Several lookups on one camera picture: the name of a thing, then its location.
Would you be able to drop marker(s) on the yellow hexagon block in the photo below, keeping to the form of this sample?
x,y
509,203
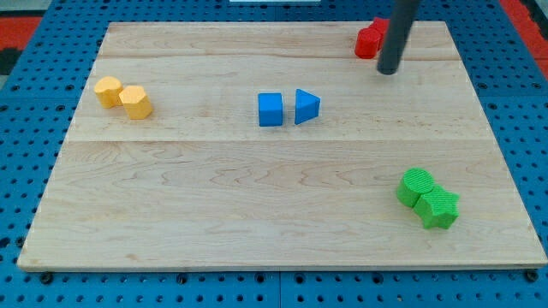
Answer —
x,y
136,102

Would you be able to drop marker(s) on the yellow heart block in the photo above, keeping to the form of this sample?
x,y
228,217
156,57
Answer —
x,y
107,91

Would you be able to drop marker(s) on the blue cube block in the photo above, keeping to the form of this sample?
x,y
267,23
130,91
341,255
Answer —
x,y
270,109

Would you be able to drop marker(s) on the blue triangle block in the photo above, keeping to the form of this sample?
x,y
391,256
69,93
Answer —
x,y
306,106

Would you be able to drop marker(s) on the light wooden board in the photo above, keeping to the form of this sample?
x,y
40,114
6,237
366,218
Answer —
x,y
199,185

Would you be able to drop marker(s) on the green cylinder block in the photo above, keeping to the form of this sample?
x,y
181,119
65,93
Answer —
x,y
414,183

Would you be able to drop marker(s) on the red front block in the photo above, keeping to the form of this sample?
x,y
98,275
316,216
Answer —
x,y
367,43

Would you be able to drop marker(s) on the red block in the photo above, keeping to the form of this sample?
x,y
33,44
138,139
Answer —
x,y
367,43
380,25

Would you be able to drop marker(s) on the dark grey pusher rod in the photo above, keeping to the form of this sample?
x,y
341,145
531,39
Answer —
x,y
396,37

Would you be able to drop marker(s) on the red rear block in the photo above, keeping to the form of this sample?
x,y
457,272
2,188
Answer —
x,y
380,25

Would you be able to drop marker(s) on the green star block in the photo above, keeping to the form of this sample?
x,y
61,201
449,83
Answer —
x,y
437,208

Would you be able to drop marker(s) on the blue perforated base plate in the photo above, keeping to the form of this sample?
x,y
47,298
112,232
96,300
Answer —
x,y
42,92

